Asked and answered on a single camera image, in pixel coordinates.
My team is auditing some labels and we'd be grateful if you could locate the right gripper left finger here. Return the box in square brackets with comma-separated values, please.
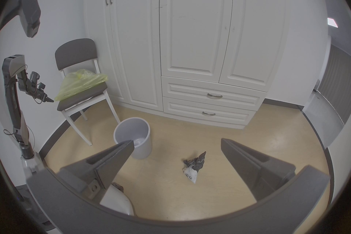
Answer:
[58, 140, 135, 203]

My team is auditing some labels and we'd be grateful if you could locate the white printed wrapper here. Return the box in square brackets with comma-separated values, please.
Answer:
[182, 167, 198, 185]

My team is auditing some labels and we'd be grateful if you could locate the white wardrobe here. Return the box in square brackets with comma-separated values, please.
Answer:
[84, 0, 289, 130]

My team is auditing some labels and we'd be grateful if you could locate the yellow plastic bag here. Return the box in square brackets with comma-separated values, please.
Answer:
[54, 69, 109, 102]

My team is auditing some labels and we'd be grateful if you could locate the white trash bin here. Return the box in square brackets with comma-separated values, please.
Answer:
[114, 117, 153, 160]

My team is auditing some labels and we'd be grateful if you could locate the white chair with grey seat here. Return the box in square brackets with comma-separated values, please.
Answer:
[54, 38, 121, 146]

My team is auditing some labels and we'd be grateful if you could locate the crumpled black plastic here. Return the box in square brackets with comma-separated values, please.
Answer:
[183, 151, 207, 173]

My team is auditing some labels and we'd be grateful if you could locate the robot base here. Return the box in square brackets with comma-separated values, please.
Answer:
[21, 153, 135, 217]

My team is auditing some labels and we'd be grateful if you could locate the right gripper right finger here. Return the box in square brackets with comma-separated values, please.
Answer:
[221, 138, 297, 202]

